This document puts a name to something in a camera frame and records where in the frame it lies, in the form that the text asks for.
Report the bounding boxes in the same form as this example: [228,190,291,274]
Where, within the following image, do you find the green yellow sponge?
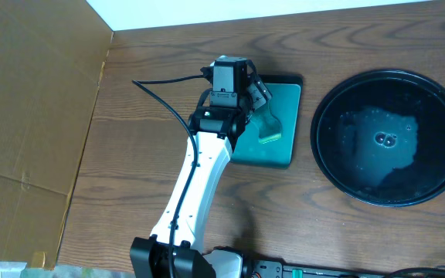
[252,103,282,144]

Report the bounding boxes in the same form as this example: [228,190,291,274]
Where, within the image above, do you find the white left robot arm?
[130,56,271,277]

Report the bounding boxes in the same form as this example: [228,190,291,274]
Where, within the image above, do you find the black round tray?
[311,69,445,207]

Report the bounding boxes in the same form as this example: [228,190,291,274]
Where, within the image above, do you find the brown cardboard panel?
[0,0,113,270]

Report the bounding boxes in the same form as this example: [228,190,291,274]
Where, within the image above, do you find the green rectangular water tray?
[231,75,304,168]

